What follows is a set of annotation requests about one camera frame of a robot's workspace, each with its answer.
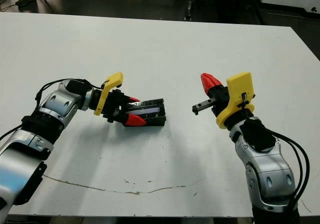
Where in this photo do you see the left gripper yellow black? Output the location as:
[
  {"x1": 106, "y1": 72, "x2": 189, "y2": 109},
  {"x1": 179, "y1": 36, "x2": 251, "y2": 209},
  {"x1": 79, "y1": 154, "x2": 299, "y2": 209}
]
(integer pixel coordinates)
[{"x1": 93, "y1": 71, "x2": 147, "y2": 127}]

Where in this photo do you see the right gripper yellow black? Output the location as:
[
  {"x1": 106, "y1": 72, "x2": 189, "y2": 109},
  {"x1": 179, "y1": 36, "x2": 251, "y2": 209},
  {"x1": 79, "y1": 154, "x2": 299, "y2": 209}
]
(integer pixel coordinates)
[{"x1": 191, "y1": 71, "x2": 256, "y2": 129}]

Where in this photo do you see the glossy black box lid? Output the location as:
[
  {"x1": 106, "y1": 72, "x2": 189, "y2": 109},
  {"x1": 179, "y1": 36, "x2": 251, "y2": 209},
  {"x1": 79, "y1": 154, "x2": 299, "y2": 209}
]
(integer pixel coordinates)
[{"x1": 123, "y1": 98, "x2": 166, "y2": 121}]

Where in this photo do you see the black box with white insert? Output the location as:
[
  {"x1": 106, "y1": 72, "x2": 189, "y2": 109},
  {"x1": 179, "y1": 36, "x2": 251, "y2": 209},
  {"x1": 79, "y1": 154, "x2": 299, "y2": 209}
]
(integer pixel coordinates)
[{"x1": 139, "y1": 113, "x2": 167, "y2": 127}]

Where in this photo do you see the black metal stand pole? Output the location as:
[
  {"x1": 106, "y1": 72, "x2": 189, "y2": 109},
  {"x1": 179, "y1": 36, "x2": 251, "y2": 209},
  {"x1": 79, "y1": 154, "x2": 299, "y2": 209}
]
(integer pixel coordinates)
[{"x1": 184, "y1": 0, "x2": 196, "y2": 21}]

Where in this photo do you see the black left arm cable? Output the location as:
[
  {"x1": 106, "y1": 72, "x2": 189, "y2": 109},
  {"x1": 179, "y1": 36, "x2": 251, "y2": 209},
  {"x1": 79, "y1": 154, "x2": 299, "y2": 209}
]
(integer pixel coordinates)
[{"x1": 0, "y1": 78, "x2": 106, "y2": 144}]

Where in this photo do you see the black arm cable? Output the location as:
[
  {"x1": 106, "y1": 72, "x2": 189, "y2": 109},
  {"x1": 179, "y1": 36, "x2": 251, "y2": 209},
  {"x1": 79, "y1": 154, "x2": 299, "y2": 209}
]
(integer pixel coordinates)
[
  {"x1": 0, "y1": 78, "x2": 106, "y2": 144},
  {"x1": 271, "y1": 131, "x2": 311, "y2": 207}
]

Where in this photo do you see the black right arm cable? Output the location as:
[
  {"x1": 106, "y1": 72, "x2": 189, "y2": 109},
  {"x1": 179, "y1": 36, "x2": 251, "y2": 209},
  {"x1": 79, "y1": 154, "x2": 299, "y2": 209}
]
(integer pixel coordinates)
[{"x1": 271, "y1": 131, "x2": 311, "y2": 207}]

